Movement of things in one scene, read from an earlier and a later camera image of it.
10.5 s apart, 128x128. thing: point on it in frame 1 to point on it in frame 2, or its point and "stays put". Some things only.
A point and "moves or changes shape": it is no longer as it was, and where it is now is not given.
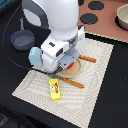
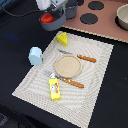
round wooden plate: x=72 y=71 stays put
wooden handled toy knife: x=93 y=60 stays put
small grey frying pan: x=23 y=39 moves or changes shape
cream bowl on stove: x=121 y=18 stays put
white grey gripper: x=59 y=51 to x=52 y=4
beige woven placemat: x=79 y=94 stays put
